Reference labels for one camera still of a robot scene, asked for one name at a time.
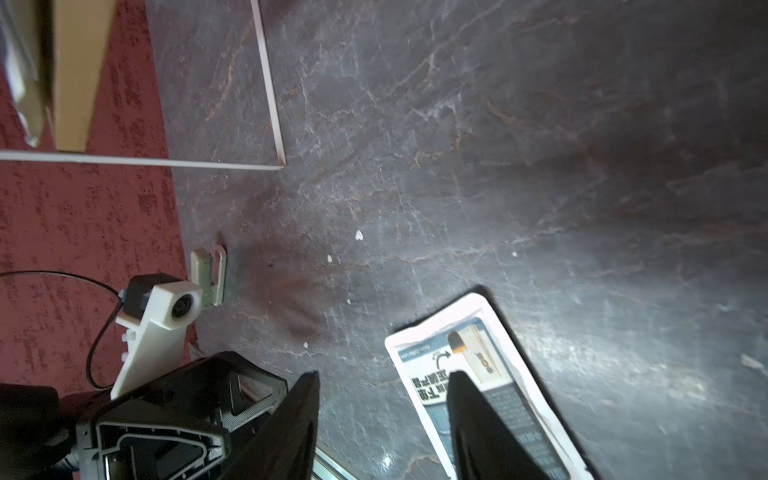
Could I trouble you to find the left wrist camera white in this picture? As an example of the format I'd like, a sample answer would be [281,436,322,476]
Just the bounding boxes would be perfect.
[110,273,202,400]

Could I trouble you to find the grey-blue coffee bag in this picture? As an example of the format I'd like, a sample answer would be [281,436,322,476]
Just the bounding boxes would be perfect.
[385,293,594,479]

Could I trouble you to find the wooden two-tier shelf white frame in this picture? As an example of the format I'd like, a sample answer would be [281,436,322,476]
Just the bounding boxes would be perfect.
[1,1,286,171]

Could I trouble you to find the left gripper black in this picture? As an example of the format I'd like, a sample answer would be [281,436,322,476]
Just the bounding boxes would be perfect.
[56,351,288,479]

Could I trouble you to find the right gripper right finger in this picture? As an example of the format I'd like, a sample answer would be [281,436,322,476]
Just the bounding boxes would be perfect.
[447,371,547,480]

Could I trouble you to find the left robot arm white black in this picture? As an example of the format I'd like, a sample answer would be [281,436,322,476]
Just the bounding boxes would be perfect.
[1,352,287,479]

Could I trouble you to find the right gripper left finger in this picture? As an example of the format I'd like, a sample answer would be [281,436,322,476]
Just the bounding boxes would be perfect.
[224,371,320,479]

